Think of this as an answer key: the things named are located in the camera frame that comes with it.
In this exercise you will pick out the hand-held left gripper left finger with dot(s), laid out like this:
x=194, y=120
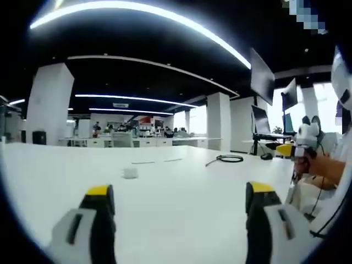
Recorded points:
x=82, y=233

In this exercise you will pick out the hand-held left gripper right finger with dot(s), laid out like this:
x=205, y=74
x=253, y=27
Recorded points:
x=272, y=233

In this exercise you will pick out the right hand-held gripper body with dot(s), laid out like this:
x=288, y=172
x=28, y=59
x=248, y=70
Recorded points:
x=306, y=134

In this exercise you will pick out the white charger adapter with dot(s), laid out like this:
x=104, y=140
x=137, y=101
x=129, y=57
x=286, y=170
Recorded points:
x=130, y=173

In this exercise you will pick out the small black desk object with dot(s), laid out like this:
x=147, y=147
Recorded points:
x=266, y=156

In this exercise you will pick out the white desk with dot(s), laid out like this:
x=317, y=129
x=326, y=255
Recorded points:
x=176, y=192

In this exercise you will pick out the person's right hand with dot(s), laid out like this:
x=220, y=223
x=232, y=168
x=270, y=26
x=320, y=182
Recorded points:
x=303, y=166

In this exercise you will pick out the dark green-lit monitor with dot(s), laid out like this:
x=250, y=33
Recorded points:
x=288, y=123

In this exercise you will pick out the green potted plant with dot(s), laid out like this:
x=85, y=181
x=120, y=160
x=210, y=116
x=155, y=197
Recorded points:
x=277, y=129

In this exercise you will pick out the laptop on stand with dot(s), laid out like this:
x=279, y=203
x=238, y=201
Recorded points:
x=260, y=119

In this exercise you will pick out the small black monitor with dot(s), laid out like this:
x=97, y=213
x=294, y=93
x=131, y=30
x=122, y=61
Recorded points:
x=289, y=94

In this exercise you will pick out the white worn device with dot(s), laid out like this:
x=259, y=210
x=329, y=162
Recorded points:
x=341, y=77

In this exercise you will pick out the large black monitor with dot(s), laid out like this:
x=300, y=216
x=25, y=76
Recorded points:
x=262, y=77

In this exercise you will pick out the white mesh office chair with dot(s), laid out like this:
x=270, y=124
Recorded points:
x=122, y=139

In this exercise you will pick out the black floor box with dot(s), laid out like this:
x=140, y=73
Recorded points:
x=39, y=137

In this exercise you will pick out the row of white cabinets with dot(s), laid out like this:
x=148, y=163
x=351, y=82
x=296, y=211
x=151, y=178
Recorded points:
x=143, y=142

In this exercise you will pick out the long curved ceiling light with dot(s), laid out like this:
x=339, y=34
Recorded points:
x=165, y=13

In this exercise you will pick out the black standing desk frame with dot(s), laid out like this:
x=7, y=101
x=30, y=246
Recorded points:
x=270, y=136

